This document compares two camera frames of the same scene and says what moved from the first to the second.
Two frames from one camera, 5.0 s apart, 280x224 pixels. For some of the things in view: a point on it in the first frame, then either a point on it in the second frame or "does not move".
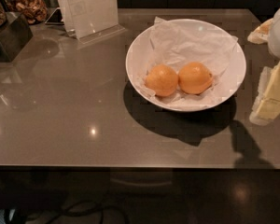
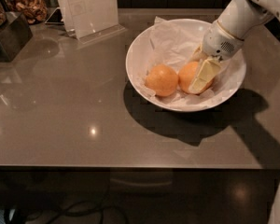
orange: (195, 77) does not move
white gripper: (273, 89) -> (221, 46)
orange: (161, 79) does not move
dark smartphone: (55, 19) does not move
